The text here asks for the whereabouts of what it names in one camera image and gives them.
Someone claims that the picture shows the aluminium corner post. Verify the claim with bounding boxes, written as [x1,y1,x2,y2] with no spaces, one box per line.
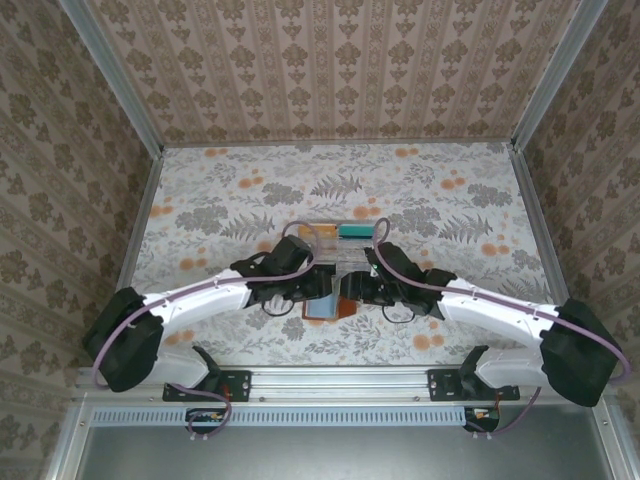
[55,0,166,157]
[510,0,610,154]

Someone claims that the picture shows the aluminium side rail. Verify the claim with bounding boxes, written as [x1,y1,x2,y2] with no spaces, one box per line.
[513,148,571,304]
[117,149,165,296]

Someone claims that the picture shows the black mounting plate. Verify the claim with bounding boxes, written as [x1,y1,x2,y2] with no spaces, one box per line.
[162,368,253,404]
[427,368,521,404]

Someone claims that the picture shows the black connector box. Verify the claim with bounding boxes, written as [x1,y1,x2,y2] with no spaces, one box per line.
[462,405,501,432]
[185,407,227,434]

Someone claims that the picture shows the white slotted cable duct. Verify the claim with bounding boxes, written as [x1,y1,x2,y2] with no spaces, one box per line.
[92,405,501,427]

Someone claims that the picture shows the wide aluminium frame rail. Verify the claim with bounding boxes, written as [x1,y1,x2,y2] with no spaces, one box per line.
[69,364,615,404]

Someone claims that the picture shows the grey metal sheet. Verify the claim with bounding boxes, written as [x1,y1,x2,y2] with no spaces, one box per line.
[74,424,616,480]

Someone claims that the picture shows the short purple cable loop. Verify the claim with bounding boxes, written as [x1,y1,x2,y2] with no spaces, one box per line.
[163,382,234,444]
[467,384,544,442]

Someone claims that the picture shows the long purple cable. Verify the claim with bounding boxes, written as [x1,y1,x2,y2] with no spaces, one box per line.
[372,217,632,386]
[91,221,317,391]

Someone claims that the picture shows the thin black wire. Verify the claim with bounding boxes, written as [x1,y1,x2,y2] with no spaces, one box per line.
[382,302,417,324]
[261,294,297,318]

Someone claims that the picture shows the clear acrylic organizer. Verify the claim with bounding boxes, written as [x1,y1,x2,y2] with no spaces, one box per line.
[298,219,381,281]

